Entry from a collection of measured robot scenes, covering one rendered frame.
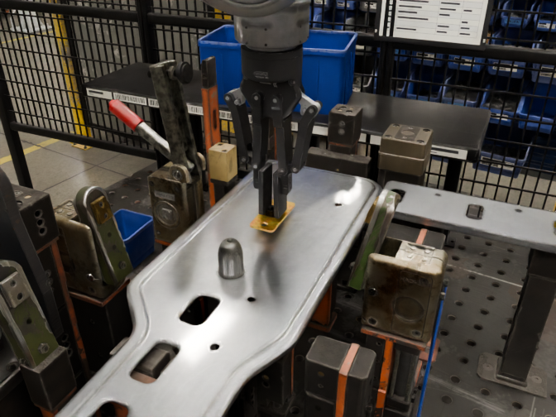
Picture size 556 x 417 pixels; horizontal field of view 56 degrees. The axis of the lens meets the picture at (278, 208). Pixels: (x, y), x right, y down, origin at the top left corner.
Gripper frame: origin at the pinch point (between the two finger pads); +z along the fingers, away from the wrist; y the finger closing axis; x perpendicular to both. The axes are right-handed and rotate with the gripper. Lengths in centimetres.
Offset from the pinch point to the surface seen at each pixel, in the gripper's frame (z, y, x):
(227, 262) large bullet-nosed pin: 2.9, 0.3, -14.1
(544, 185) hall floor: 106, 57, 243
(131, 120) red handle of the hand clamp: -7.1, -22.5, -0.7
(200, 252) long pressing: 5.4, -5.7, -10.7
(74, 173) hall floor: 106, -197, 145
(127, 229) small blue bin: 32, -48, 21
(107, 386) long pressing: 5.3, -2.2, -33.7
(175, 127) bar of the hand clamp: -7.8, -14.1, -1.7
